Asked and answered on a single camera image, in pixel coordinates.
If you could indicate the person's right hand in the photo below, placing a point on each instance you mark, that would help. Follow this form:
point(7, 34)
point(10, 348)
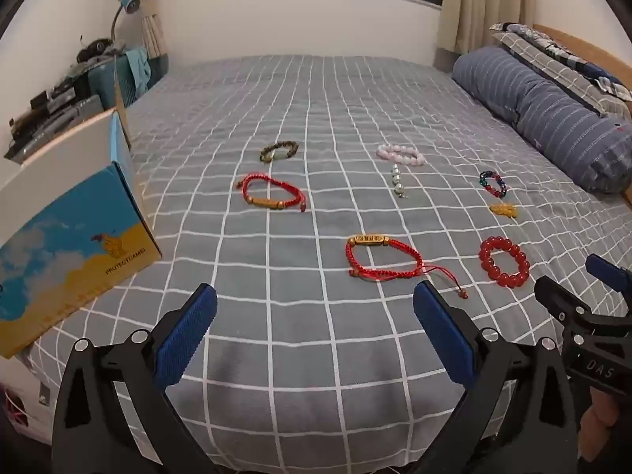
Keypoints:
point(600, 414)

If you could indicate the teal suitcase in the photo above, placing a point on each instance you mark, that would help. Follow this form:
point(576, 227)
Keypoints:
point(103, 84)

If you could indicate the plaid folded blanket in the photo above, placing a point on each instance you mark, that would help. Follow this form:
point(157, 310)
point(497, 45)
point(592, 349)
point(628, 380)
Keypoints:
point(558, 61)

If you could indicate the tied beige curtain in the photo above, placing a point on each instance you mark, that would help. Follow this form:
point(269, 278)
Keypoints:
point(153, 34)

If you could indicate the pile of dark electronics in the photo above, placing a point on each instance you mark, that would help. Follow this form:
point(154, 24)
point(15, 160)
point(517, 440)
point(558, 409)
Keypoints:
point(54, 113)

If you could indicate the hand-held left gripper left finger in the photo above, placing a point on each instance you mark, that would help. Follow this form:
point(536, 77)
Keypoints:
point(185, 335)

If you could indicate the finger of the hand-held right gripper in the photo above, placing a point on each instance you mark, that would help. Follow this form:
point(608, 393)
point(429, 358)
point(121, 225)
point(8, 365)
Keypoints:
point(601, 267)
point(555, 294)

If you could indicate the blue desk lamp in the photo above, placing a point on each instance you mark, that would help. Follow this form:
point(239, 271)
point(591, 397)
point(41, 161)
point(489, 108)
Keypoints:
point(129, 4)

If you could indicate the blue striped bolster pillow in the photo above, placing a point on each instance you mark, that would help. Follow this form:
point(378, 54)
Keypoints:
point(543, 108)

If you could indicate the wooden headboard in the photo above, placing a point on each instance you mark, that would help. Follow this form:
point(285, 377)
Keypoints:
point(597, 52)

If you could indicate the blue and yellow cardboard box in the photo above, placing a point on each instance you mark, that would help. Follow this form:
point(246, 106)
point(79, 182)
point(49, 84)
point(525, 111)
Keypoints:
point(74, 256)

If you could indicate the teal cloth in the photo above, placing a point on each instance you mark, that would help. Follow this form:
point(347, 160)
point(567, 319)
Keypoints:
point(138, 66)

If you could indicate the yellow pendant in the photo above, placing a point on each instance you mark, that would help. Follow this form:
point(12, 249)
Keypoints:
point(503, 210)

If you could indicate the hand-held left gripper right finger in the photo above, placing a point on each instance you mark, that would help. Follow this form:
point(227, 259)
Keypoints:
point(444, 335)

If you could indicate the grey checked bedsheet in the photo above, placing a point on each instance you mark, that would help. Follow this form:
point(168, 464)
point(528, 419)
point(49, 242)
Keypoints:
point(316, 103)

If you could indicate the pearl bead strand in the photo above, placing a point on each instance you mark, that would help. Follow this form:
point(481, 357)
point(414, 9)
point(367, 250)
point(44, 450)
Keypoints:
point(397, 180)

